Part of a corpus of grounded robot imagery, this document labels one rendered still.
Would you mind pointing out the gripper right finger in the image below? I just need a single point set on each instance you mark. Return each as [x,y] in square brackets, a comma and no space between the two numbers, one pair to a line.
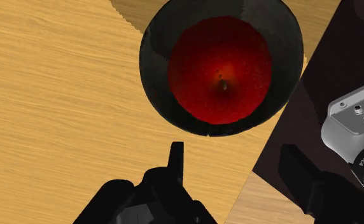
[303,176]

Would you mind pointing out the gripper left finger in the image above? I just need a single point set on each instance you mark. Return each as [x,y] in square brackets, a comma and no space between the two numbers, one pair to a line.
[175,173]

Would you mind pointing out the black bowl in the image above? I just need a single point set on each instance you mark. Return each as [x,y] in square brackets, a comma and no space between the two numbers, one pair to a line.
[157,62]

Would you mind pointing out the red apple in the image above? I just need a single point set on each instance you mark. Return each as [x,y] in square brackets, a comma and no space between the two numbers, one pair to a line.
[219,71]

